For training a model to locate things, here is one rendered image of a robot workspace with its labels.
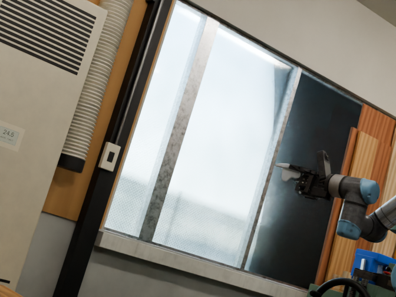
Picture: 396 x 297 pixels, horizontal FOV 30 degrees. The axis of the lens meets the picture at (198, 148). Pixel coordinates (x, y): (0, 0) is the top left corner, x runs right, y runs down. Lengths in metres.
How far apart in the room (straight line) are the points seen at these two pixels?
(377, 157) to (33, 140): 2.45
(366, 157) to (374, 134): 0.21
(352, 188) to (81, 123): 1.51
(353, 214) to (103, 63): 1.61
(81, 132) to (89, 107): 0.12
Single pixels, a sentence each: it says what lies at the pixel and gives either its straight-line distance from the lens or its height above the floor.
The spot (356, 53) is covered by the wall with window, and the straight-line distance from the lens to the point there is 4.86.
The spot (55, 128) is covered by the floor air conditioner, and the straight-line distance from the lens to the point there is 3.26.
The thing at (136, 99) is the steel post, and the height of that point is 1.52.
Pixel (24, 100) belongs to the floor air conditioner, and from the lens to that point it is 3.20.
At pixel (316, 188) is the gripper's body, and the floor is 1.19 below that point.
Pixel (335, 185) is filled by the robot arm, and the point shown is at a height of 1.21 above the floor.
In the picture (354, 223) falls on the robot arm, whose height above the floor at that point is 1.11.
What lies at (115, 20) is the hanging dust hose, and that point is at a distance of 3.55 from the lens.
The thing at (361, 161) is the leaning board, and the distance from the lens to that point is 4.73.
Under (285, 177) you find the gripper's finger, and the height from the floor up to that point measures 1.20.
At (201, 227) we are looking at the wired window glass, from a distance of 4.19.
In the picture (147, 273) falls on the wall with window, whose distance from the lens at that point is 3.95.
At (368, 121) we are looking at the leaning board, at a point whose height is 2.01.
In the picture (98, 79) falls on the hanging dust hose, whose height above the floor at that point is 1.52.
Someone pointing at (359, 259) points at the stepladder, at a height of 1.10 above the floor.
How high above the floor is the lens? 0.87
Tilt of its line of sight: 8 degrees up
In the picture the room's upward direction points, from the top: 17 degrees clockwise
